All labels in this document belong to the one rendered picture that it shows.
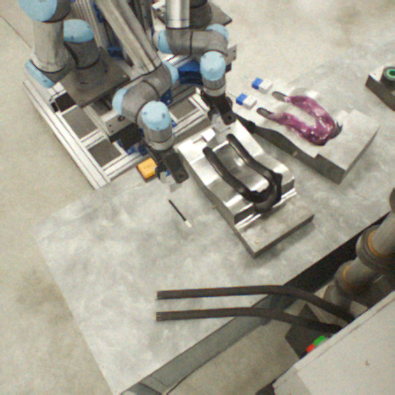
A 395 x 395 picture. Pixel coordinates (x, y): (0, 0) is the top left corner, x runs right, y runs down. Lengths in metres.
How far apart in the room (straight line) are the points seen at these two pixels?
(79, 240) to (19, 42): 2.34
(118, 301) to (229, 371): 0.90
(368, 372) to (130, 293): 0.93
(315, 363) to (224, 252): 0.83
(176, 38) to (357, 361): 1.06
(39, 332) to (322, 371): 1.88
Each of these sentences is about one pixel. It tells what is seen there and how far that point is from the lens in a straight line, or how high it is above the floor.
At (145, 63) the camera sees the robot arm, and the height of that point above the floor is 1.33.
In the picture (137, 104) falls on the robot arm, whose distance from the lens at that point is 1.31.
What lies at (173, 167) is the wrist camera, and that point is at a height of 1.10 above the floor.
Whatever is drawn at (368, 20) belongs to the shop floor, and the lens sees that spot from 3.67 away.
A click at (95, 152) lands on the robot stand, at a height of 0.21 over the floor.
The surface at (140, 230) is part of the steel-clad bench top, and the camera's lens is 1.63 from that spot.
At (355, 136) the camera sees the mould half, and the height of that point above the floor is 0.91.
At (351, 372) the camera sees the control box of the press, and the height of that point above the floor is 1.47.
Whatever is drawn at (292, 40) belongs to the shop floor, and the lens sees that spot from 3.40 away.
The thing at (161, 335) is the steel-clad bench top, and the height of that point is 0.80.
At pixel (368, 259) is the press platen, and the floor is 1.28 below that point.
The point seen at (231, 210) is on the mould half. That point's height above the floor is 0.93.
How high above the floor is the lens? 2.26
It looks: 62 degrees down
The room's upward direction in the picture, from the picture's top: 7 degrees counter-clockwise
